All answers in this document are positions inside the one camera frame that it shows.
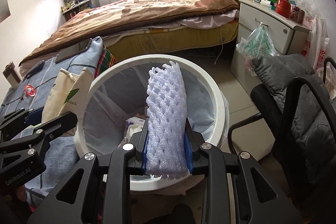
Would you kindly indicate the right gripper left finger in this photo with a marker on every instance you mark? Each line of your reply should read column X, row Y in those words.
column 137, row 164

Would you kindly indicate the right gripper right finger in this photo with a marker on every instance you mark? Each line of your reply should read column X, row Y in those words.
column 195, row 161

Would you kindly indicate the white foam fruit net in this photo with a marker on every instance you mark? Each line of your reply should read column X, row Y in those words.
column 167, row 112

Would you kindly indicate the canvas tote bag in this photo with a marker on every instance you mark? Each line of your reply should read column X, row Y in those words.
column 69, row 93

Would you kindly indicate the white round trash bin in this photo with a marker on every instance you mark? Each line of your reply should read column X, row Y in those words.
column 120, row 93

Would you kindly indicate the blue checked table cloth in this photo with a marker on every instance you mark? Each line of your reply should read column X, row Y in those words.
column 62, row 155

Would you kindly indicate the brown white thermos mug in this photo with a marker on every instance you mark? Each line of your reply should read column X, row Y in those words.
column 12, row 75

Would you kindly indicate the dark glasses case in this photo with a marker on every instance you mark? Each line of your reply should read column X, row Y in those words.
column 35, row 69

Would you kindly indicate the black smartphone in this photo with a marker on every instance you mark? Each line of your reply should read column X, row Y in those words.
column 73, row 50

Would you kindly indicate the black office chair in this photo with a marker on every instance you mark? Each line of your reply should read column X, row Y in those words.
column 311, row 182

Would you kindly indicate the grey chair cushion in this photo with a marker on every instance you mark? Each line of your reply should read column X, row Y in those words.
column 303, row 99

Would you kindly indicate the bed with brown blanket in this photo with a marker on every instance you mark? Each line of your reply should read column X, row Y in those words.
column 135, row 27

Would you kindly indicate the green printed plastic bag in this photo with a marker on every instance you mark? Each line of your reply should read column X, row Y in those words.
column 257, row 45

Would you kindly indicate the cluttered side shelf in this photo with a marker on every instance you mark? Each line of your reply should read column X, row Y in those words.
column 69, row 13

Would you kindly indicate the white bedside cabinet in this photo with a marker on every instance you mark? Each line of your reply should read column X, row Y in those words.
column 287, row 36

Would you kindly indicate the red white plastic bag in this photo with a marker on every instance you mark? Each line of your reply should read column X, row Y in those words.
column 317, row 43

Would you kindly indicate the red jar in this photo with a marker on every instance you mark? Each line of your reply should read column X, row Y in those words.
column 283, row 8

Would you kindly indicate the dark red tin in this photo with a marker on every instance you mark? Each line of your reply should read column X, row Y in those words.
column 297, row 14

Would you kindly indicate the wall calendar poster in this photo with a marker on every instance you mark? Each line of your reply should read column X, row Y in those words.
column 4, row 10

